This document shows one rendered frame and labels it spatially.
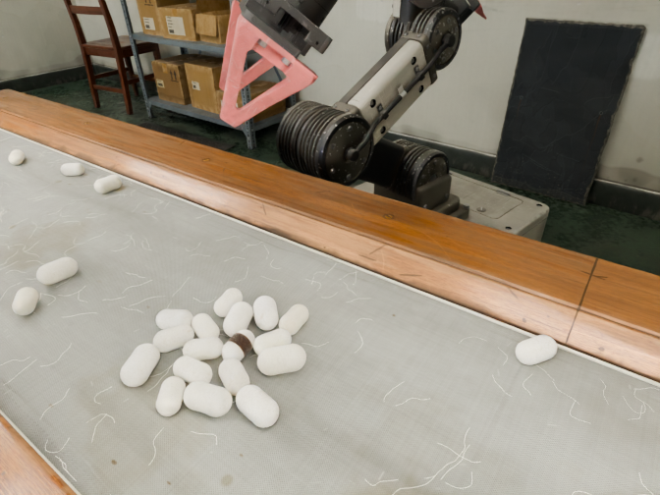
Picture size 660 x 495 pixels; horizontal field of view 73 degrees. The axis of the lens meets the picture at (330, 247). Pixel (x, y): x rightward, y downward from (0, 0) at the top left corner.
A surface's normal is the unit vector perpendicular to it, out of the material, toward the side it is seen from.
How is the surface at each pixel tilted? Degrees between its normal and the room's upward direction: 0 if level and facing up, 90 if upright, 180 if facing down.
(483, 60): 90
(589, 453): 0
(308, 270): 0
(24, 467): 0
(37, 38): 90
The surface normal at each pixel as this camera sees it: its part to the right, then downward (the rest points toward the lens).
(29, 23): 0.78, 0.33
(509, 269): -0.02, -0.83
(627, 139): -0.61, 0.44
